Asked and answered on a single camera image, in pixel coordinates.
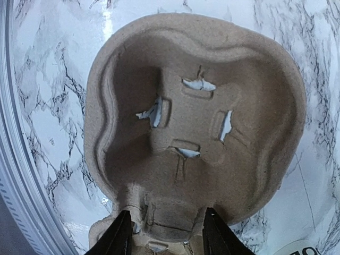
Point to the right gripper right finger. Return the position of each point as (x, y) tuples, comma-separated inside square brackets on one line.
[(218, 238)]

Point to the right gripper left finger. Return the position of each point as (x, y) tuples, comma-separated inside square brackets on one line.
[(112, 235)]

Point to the white paper cup GOOD print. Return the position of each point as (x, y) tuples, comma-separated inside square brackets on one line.
[(298, 248)]

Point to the brown cardboard cup carrier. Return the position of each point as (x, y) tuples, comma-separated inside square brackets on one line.
[(186, 112)]

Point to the aluminium front rail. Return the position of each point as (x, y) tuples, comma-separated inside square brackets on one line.
[(21, 190)]

